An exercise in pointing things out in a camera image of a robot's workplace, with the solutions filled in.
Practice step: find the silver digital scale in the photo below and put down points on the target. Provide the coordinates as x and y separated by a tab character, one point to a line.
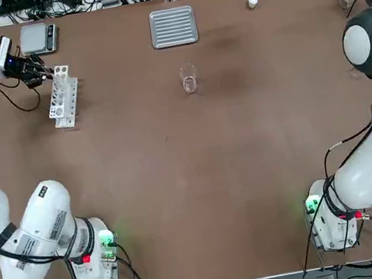
36	38

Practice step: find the glass test tube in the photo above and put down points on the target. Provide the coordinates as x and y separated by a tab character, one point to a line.
52	76

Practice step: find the tall glass beaker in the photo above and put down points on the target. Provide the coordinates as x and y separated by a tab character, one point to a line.
189	84

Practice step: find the white test tube rack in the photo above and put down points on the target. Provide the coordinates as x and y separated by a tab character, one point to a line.
65	102

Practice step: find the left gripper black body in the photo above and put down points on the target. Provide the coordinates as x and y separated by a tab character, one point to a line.
17	68

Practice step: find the small white lidded cup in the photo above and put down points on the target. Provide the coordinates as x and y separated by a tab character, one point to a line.
252	0

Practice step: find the ribbed metal tray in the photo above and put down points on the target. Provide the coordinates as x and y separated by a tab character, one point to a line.
173	28

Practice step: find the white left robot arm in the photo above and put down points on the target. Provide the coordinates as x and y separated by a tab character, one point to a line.
43	222

